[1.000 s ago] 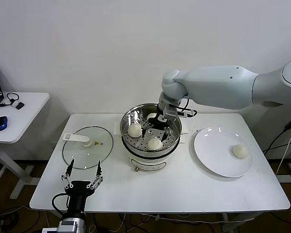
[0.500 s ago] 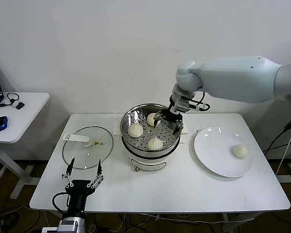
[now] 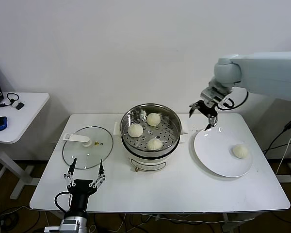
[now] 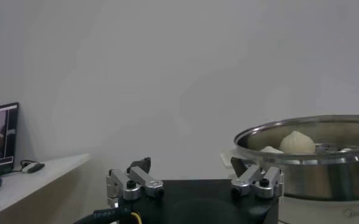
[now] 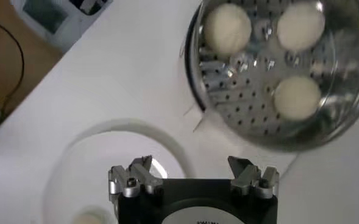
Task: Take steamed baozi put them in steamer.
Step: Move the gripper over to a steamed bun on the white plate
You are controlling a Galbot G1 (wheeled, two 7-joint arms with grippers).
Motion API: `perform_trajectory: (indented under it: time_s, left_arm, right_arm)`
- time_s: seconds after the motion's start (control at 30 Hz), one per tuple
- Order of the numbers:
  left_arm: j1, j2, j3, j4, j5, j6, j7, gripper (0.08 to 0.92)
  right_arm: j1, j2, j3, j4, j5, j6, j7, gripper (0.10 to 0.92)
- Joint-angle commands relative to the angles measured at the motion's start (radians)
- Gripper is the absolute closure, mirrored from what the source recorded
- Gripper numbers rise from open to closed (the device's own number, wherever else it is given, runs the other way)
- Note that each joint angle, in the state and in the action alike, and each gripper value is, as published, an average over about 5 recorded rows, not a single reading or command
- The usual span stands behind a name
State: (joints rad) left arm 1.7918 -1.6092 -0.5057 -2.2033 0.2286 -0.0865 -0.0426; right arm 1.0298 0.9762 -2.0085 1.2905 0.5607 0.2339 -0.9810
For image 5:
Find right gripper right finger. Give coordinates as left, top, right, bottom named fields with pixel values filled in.
left=227, top=155, right=280, bottom=199

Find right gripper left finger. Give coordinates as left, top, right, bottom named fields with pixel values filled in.
left=108, top=155, right=164, bottom=198

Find white steamed baozi bun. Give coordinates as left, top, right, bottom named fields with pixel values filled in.
left=203, top=2, right=253, bottom=55
left=276, top=1, right=326, bottom=52
left=272, top=75, right=322, bottom=121
left=72, top=206, right=113, bottom=224

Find stainless steel steamer basket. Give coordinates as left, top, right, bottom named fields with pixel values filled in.
left=183, top=0, right=359, bottom=153

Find white round plate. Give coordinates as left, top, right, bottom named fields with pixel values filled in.
left=41, top=118, right=195, bottom=224

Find white electric cooking pot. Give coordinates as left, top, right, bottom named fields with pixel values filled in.
left=183, top=12, right=209, bottom=131

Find thin black floor cable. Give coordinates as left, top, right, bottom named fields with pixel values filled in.
left=0, top=12, right=26, bottom=106

